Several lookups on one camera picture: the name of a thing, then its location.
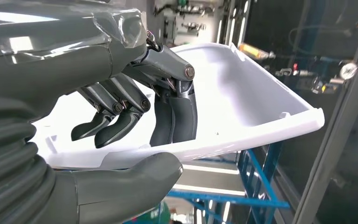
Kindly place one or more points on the grey metal post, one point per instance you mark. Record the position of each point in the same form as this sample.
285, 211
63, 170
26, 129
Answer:
330, 148

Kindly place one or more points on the white round pressure gauge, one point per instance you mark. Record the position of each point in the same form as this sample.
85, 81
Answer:
349, 70

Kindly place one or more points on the white tool board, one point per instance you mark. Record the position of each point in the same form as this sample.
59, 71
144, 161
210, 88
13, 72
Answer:
194, 34

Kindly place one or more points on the blue metal shelf rack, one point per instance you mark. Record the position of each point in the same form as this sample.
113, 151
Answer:
228, 198

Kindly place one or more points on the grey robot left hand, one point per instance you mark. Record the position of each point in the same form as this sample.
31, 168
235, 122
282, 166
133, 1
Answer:
58, 77

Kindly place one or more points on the yellow tool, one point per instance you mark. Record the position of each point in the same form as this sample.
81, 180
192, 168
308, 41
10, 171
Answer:
253, 51

